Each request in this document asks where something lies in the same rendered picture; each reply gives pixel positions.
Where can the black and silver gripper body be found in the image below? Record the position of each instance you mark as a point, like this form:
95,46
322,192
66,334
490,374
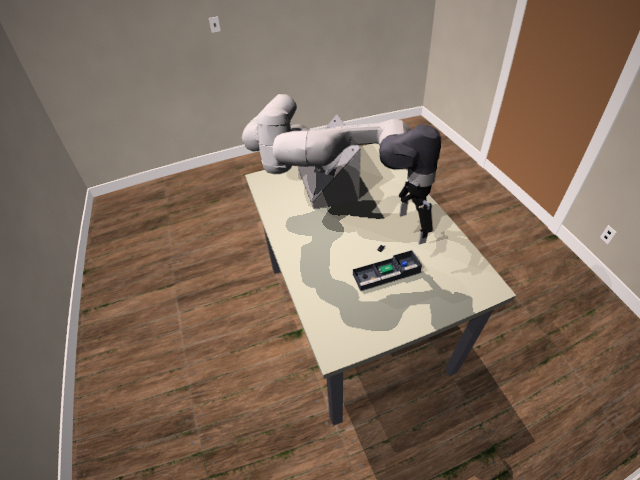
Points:
420,192

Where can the green nine-volt battery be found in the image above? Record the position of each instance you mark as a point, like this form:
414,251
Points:
386,269

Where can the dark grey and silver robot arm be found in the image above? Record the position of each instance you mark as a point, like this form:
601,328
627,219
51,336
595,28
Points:
418,148

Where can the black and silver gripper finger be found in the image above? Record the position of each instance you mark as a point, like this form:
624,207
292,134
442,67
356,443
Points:
404,205
425,216

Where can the black rack of bins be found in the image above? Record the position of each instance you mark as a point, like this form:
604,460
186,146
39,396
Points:
413,267

